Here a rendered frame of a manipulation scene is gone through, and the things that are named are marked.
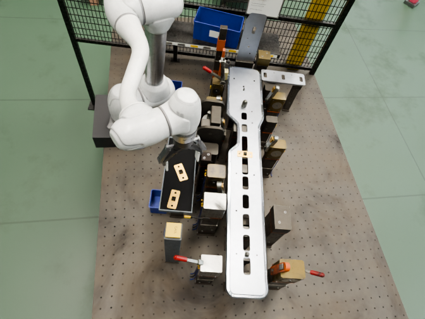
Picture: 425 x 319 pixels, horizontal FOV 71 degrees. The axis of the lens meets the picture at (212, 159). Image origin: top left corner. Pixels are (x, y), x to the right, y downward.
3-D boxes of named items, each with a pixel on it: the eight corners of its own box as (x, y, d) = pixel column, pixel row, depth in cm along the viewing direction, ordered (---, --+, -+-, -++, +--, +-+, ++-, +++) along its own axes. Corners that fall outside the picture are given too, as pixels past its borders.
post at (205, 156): (203, 193, 180) (211, 161, 146) (195, 193, 180) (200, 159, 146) (203, 186, 183) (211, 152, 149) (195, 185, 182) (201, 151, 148)
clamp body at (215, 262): (211, 285, 156) (221, 273, 124) (188, 284, 155) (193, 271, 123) (212, 270, 159) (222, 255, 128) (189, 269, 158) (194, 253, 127)
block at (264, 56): (257, 97, 225) (271, 59, 194) (246, 95, 224) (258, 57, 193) (256, 89, 229) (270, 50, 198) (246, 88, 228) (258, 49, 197)
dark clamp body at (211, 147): (209, 187, 183) (217, 155, 151) (190, 185, 182) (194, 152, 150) (210, 176, 187) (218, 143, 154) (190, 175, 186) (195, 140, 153)
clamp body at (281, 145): (272, 178, 192) (291, 150, 162) (254, 177, 191) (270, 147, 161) (272, 169, 195) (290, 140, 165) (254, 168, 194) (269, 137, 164)
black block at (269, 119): (268, 150, 203) (283, 123, 178) (254, 148, 202) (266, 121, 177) (268, 143, 205) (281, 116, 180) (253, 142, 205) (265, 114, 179)
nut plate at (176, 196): (175, 209, 125) (175, 208, 124) (166, 207, 125) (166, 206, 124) (180, 191, 130) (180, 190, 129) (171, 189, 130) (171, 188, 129)
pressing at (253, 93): (274, 300, 128) (275, 299, 127) (222, 297, 126) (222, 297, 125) (260, 70, 198) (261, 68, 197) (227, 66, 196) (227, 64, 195)
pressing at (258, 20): (253, 61, 200) (267, 15, 171) (236, 59, 199) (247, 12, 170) (253, 61, 200) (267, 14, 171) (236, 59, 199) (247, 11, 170)
